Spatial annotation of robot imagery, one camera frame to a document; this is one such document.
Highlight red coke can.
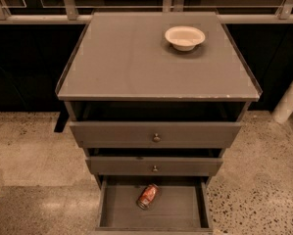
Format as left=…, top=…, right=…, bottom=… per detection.
left=136, top=184, right=160, bottom=210

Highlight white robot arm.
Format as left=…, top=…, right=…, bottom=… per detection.
left=271, top=81, right=293, bottom=123

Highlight grey drawer cabinet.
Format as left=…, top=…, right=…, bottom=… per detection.
left=54, top=11, right=263, bottom=235

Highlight brass top drawer knob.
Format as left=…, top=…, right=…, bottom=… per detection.
left=153, top=133, right=161, bottom=143

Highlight grey top drawer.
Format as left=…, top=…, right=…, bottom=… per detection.
left=71, top=121, right=241, bottom=149

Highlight grey drawer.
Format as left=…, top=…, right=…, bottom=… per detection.
left=85, top=157, right=223, bottom=176
left=71, top=121, right=241, bottom=149
left=94, top=176, right=213, bottom=235

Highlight grey middle drawer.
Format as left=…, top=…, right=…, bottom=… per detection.
left=85, top=157, right=223, bottom=176

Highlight grey bottom drawer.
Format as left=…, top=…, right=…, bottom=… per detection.
left=94, top=176, right=213, bottom=235

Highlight metal window railing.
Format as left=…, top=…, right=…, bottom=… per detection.
left=0, top=0, right=293, bottom=24

